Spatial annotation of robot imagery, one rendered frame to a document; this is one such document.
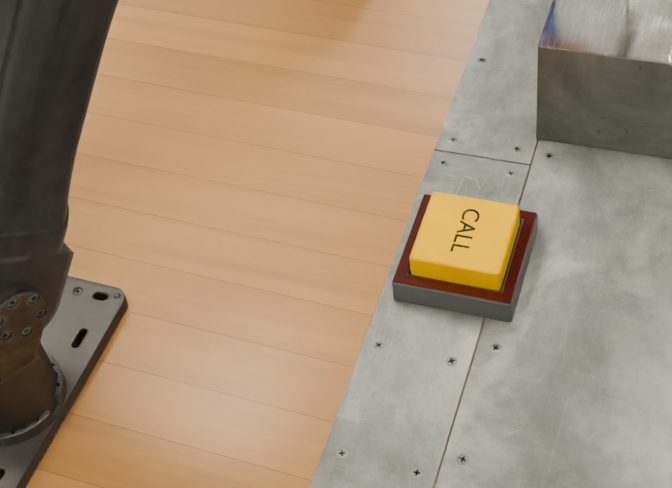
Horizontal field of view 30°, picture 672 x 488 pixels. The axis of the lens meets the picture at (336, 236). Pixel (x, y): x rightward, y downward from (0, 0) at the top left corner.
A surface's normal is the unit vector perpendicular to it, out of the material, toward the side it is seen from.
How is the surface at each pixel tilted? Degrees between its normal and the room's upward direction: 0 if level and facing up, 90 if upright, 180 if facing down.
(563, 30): 0
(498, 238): 0
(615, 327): 0
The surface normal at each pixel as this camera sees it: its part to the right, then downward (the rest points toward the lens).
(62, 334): -0.11, -0.64
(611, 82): -0.31, 0.75
